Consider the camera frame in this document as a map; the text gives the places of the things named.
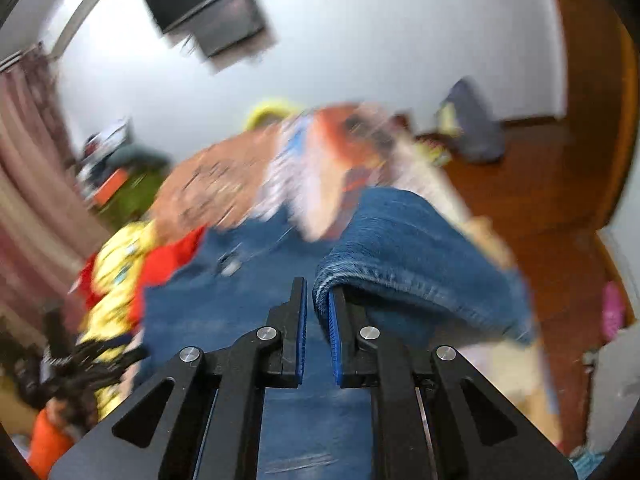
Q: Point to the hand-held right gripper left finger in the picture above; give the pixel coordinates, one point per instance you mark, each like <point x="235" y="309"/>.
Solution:
<point x="300" y="332"/>

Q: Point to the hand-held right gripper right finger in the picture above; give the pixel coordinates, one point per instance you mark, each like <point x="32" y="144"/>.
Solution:
<point x="334" y="347"/>

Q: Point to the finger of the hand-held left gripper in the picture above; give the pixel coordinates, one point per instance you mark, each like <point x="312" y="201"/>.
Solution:
<point x="117" y="360"/>

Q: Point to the blue denim jeans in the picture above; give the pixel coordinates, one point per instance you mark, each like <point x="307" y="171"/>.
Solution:
<point x="410" y="240"/>

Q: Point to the person's left forearm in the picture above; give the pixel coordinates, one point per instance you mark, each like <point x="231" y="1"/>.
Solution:
<point x="47" y="440"/>

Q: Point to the yellow printed cloth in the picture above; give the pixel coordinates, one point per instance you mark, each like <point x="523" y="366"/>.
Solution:
<point x="117" y="265"/>

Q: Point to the red cloth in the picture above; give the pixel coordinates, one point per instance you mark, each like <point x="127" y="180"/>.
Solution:
<point x="170" y="260"/>

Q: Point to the green cloth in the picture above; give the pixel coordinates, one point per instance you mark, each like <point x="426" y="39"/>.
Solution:
<point x="135" y="200"/>

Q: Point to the printed blanket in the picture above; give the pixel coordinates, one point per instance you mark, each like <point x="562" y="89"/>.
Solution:
<point x="220" y="180"/>

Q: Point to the orange box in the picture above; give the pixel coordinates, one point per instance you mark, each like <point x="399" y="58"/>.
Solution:
<point x="110" y="185"/>

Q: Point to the pink striped curtain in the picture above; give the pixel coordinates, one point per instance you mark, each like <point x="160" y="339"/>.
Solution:
<point x="30" y="185"/>

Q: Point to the yellow plush item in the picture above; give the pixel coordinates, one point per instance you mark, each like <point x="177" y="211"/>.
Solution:
<point x="267" y="112"/>

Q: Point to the dark grey bag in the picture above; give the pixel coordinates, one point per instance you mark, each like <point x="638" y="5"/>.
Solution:
<point x="472" y="120"/>

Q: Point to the pink slipper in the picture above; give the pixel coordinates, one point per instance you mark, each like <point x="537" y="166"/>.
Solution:
<point x="612" y="310"/>

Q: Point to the brown wooden door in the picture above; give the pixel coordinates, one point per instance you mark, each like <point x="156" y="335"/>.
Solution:
<point x="595" y="110"/>

